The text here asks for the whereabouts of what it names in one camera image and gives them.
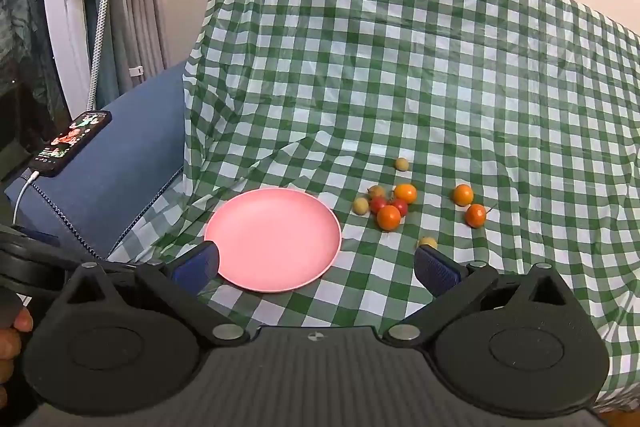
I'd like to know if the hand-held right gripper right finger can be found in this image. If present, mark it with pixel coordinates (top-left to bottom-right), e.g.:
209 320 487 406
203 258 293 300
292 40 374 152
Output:
382 245 587 349

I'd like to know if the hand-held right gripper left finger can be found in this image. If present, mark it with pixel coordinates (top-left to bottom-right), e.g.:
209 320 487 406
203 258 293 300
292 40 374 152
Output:
59 241 251 349

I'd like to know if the pink plate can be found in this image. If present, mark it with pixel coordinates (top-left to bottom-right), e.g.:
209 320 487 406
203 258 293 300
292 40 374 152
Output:
203 188 343 293

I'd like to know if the person's left hand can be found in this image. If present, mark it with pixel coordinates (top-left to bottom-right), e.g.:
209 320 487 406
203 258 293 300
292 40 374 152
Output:
0 307 35 408

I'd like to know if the black smartphone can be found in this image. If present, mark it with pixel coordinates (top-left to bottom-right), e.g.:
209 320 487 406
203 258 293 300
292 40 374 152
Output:
28 110 113 178

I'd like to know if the blue cushion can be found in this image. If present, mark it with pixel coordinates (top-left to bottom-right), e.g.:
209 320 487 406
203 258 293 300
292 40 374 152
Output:
4 61 190 261

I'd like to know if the green checked tablecloth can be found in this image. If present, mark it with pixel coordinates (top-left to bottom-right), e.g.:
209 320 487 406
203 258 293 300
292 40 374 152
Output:
107 0 640 414

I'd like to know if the dark patterned curtain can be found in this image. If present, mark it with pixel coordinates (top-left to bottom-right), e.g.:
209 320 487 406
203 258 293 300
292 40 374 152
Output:
0 0 62 148

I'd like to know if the grey curtain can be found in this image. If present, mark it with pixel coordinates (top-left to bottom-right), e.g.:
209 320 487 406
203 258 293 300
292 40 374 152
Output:
111 0 168 94

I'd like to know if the braided charging cable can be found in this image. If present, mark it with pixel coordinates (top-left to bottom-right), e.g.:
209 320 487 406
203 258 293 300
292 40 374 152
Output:
14 171 97 259

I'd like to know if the braided stand cable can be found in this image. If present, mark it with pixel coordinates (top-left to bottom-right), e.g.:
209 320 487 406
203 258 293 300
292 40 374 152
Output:
86 0 111 112

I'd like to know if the white round frame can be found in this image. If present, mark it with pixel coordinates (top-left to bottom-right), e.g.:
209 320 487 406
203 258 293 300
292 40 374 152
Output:
39 0 93 112

